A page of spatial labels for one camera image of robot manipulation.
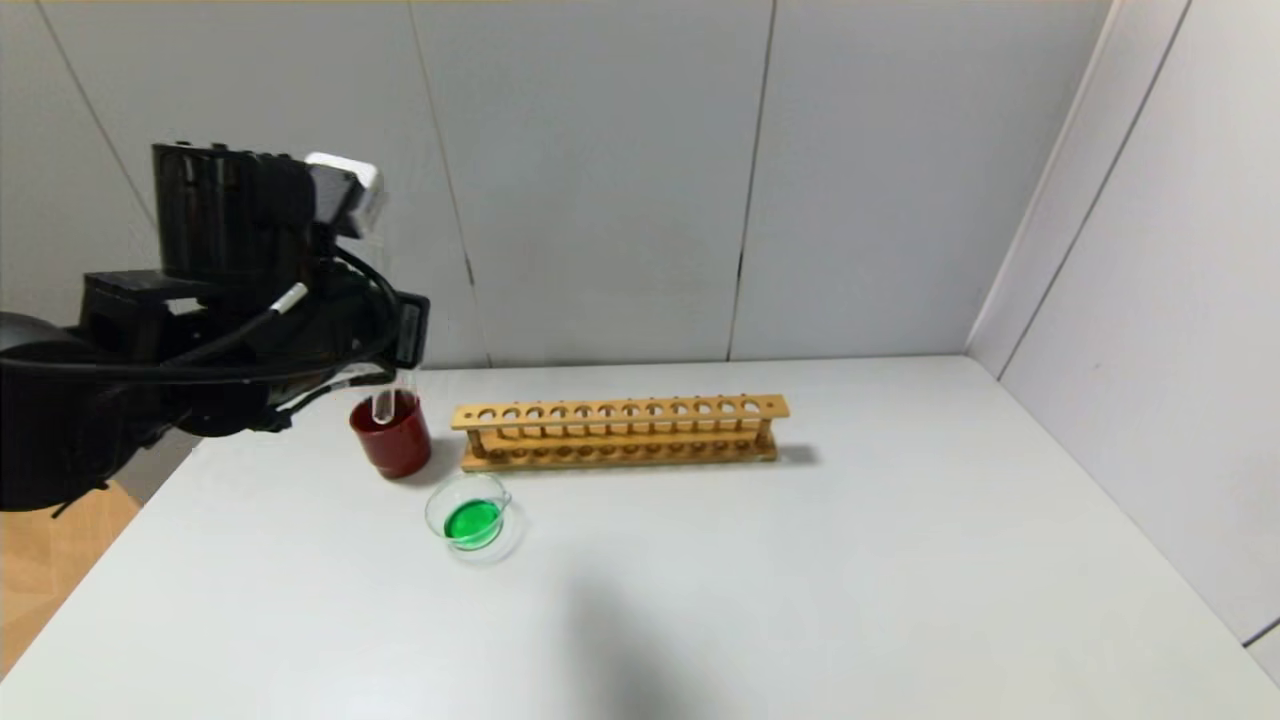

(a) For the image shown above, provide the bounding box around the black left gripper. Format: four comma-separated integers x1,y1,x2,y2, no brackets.
384,290,431,370

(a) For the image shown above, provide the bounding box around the wooden test tube rack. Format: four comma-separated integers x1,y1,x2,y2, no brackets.
451,395,791,473

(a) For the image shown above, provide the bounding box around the dark red cup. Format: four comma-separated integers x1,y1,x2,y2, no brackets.
350,389,434,480

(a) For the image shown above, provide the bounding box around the clear glass dish with spout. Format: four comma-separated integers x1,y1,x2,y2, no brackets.
426,473,528,563

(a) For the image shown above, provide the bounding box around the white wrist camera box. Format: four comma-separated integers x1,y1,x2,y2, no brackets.
304,152,387,240

